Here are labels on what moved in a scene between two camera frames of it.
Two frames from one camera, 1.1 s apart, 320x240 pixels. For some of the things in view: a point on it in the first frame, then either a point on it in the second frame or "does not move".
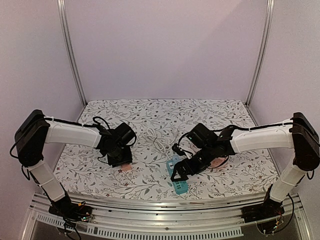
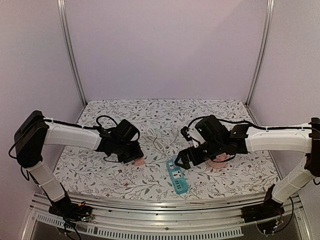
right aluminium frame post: [268, 30] does not move
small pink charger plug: [126, 167] → [139, 162]
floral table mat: [158, 126] does not move
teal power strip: [180, 187] does not move
